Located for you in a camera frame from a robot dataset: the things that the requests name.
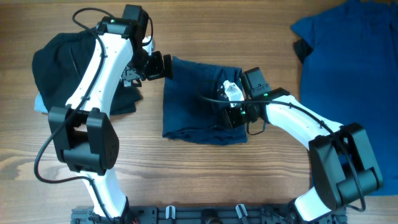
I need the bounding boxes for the navy blue shorts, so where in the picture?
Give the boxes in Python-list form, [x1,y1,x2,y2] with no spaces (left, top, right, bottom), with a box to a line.
[162,57,248,145]

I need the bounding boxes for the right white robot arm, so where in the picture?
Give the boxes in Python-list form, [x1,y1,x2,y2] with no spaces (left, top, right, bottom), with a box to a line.
[220,68,383,223]

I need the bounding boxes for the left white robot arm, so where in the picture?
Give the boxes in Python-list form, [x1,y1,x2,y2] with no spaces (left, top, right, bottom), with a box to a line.
[49,4,173,223]

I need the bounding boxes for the black folded clothes pile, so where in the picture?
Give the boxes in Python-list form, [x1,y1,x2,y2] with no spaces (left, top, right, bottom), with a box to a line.
[32,31,142,116]

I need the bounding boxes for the black garment under shirt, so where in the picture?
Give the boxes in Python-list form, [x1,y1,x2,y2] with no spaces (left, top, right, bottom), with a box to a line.
[293,39,313,64]

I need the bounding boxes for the blue polo shirt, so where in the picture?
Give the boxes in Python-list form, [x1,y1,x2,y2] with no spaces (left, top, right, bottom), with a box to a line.
[292,1,397,195]

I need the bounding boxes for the light blue cloth corner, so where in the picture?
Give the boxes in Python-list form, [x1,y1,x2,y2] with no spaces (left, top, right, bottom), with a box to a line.
[34,93,48,114]

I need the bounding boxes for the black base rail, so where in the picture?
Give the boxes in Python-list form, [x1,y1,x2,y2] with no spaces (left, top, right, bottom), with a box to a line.
[70,204,348,224]

